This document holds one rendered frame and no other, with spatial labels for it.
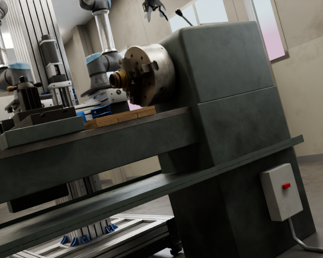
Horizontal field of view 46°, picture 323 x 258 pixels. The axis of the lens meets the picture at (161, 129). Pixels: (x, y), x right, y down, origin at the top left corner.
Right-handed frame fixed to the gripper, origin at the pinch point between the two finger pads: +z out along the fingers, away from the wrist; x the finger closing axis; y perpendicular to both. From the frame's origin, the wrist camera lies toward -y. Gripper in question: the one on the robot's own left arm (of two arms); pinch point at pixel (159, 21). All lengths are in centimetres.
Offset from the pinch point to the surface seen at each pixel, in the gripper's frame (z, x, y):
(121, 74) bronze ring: 31, 42, -15
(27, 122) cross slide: 45, 95, -26
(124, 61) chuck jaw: 22.2, 34.0, -6.8
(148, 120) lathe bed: 56, 43, -28
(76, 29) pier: -188, -200, 535
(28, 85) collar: 27, 85, -7
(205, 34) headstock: 20.9, -0.7, -33.5
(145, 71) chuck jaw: 33, 35, -25
